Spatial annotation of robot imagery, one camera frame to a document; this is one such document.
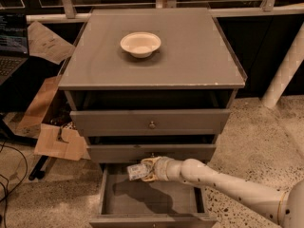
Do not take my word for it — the brown cardboard box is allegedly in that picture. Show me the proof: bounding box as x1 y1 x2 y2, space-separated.
18 76 89 161

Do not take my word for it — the white horizontal rail pipe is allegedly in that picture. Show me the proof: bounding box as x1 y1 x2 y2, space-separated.
27 3 304 25

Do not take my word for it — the grey drawer cabinet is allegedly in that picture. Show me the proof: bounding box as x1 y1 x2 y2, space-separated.
58 7 248 173

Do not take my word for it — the grey bottom drawer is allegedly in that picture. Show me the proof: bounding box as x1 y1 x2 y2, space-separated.
89 164 217 228

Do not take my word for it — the white diagonal post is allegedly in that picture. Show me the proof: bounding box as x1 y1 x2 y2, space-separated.
261 23 304 108

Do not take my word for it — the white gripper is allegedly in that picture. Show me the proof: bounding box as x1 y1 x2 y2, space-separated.
141 157 172 182

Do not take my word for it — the grey drawer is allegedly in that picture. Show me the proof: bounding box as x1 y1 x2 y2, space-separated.
70 109 230 137
89 164 217 228
87 144 216 163

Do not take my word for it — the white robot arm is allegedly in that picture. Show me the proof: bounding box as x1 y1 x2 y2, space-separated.
141 157 304 228

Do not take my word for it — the brass top drawer knob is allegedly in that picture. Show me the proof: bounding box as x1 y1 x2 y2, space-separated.
148 121 156 129

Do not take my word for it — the black table leg base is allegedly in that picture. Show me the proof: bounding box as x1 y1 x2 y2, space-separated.
0 114 49 181

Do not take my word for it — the black cable on floor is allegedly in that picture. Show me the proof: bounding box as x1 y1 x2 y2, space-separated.
0 139 29 228

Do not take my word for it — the black laptop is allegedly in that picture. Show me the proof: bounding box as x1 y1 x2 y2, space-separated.
0 12 29 85

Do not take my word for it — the crumpled brown paper sheet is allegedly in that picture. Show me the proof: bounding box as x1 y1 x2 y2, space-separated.
28 21 75 65

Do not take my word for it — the grey middle drawer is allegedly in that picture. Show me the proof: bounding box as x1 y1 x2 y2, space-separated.
87 144 216 163

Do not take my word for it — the grey top drawer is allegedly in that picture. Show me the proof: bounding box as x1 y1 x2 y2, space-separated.
70 109 230 137

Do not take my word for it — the clear plastic bottle white cap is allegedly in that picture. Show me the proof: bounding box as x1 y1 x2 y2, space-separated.
127 163 150 181

